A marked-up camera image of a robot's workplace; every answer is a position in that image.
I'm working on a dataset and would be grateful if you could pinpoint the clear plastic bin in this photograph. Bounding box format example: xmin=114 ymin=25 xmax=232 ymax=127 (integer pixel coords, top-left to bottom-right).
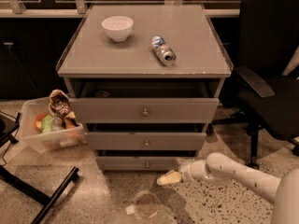
xmin=19 ymin=97 xmax=86 ymax=153

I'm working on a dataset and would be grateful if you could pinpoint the black cable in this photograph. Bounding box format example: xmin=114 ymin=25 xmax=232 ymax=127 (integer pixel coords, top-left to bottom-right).
xmin=0 ymin=110 xmax=20 ymax=167

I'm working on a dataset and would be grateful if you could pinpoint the grey top drawer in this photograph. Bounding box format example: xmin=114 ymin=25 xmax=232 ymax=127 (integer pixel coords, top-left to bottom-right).
xmin=68 ymin=81 xmax=220 ymax=124

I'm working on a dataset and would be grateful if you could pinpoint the orange fruit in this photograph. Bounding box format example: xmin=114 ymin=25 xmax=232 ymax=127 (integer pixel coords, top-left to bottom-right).
xmin=34 ymin=113 xmax=48 ymax=132

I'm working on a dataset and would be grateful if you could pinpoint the green apple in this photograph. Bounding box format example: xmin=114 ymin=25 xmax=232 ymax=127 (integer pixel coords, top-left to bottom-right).
xmin=41 ymin=115 xmax=53 ymax=133

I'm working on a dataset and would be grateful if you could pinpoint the grey drawer cabinet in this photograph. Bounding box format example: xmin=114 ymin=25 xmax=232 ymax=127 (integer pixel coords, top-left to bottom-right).
xmin=55 ymin=4 xmax=234 ymax=174

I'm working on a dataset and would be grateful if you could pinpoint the grey middle drawer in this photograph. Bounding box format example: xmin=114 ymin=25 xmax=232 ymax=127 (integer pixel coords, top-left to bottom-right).
xmin=85 ymin=123 xmax=206 ymax=151

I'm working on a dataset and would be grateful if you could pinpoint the black office chair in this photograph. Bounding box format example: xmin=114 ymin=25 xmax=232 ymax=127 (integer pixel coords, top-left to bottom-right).
xmin=218 ymin=0 xmax=299 ymax=169

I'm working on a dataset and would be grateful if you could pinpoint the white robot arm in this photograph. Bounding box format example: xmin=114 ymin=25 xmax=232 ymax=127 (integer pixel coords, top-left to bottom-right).
xmin=157 ymin=152 xmax=299 ymax=224

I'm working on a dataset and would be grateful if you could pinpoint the grey drawer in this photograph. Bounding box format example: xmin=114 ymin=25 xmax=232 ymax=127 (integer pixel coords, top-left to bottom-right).
xmin=85 ymin=123 xmax=206 ymax=151
xmin=68 ymin=81 xmax=220 ymax=124
xmin=95 ymin=150 xmax=196 ymax=171

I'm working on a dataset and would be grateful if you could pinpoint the grey bottom drawer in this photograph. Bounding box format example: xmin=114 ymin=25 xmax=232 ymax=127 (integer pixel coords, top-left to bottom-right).
xmin=95 ymin=150 xmax=196 ymax=171

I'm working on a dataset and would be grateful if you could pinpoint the crumpled snack bag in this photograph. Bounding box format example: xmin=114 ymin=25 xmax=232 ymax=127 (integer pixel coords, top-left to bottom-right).
xmin=49 ymin=90 xmax=78 ymax=128

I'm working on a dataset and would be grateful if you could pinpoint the white ceramic bowl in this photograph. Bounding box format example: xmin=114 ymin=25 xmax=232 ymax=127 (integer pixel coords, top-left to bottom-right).
xmin=102 ymin=16 xmax=134 ymax=42

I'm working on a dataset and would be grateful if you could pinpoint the black metal stand base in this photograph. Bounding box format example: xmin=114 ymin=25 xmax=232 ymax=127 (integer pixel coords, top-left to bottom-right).
xmin=0 ymin=112 xmax=79 ymax=224

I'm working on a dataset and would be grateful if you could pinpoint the crushed silver soda can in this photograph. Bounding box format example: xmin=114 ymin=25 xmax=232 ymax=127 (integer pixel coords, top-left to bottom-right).
xmin=151 ymin=35 xmax=176 ymax=66

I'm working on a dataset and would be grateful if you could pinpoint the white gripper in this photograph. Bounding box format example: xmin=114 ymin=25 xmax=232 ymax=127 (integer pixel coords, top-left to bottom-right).
xmin=157 ymin=160 xmax=206 ymax=186

